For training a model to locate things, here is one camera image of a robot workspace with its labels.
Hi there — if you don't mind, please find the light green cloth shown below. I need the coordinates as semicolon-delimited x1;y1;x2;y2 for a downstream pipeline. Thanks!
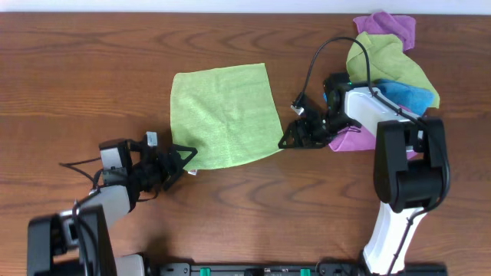
170;63;283;171

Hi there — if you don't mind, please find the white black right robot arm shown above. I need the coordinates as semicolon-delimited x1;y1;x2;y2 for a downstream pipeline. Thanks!
278;73;450;275

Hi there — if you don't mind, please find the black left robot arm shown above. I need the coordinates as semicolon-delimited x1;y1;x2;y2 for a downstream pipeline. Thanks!
27;132;198;276

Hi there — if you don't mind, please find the purple cloth near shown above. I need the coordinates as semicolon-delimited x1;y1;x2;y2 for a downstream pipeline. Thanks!
328;104;423;160

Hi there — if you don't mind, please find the purple cloth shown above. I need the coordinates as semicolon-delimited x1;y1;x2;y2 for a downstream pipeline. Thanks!
353;11;417;51
328;104;423;160

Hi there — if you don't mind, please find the olive green cloth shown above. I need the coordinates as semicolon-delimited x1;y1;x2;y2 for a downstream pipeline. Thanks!
346;32;440;109

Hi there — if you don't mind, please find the blue cloth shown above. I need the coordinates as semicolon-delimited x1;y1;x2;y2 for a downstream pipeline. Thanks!
322;78;436;117

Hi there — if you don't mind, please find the purple cloth far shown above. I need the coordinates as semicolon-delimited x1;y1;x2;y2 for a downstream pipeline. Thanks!
353;11;417;51

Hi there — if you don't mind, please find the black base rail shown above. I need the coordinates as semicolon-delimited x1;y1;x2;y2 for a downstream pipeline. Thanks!
159;261;449;276

